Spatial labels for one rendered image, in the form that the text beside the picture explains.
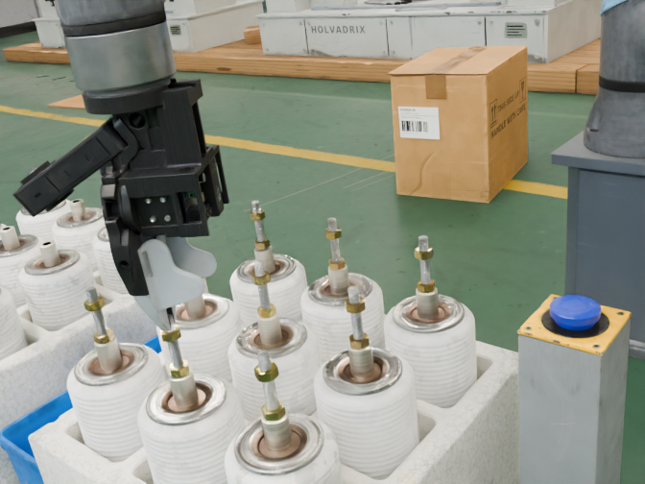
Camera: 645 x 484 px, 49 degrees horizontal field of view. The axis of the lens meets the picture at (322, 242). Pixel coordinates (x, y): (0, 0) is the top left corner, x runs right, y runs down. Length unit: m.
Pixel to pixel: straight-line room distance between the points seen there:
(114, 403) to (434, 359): 0.32
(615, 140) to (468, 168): 0.68
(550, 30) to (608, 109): 1.68
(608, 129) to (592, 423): 0.53
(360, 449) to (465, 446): 0.11
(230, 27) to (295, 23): 0.82
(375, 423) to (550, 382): 0.16
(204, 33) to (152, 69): 3.47
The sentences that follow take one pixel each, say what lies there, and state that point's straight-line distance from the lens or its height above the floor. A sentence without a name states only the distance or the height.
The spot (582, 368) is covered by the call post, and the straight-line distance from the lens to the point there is 0.61.
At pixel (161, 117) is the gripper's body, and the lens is 0.56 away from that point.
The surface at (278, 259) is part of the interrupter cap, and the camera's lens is 0.92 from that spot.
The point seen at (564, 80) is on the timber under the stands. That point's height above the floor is 0.05.
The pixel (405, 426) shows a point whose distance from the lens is 0.69.
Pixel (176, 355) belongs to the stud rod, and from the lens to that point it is 0.66.
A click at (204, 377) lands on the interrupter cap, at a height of 0.25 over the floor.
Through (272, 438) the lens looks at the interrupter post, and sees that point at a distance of 0.60.
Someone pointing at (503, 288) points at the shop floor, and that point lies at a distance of 1.33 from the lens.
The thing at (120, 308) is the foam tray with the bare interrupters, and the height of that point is 0.18.
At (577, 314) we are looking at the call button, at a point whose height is 0.33.
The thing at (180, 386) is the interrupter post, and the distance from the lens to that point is 0.67.
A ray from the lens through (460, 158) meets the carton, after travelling 1.69.
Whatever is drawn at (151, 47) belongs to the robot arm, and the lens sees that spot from 0.54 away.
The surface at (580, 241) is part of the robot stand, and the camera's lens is 1.12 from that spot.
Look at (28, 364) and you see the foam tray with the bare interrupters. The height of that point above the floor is 0.17.
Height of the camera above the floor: 0.64
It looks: 24 degrees down
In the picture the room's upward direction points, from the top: 7 degrees counter-clockwise
